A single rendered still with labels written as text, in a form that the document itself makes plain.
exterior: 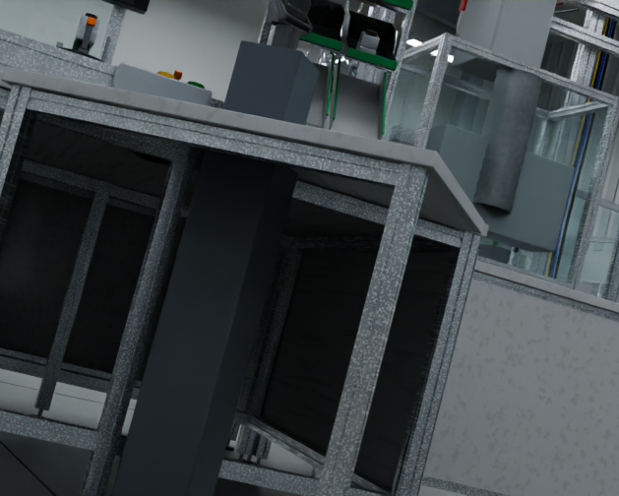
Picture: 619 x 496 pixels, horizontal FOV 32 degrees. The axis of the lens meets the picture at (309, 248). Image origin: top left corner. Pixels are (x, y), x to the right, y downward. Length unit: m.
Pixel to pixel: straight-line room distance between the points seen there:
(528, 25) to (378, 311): 2.05
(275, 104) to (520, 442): 1.69
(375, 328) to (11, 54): 1.03
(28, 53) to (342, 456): 1.12
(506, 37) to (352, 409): 2.08
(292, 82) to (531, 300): 1.52
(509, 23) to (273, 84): 1.61
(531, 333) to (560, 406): 0.26
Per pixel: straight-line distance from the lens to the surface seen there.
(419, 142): 3.47
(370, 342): 1.89
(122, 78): 2.38
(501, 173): 3.58
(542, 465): 3.61
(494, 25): 3.74
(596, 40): 4.38
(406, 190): 1.92
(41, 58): 2.44
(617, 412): 3.73
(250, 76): 2.29
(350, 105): 2.77
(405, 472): 2.59
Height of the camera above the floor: 0.48
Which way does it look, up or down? 5 degrees up
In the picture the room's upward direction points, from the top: 15 degrees clockwise
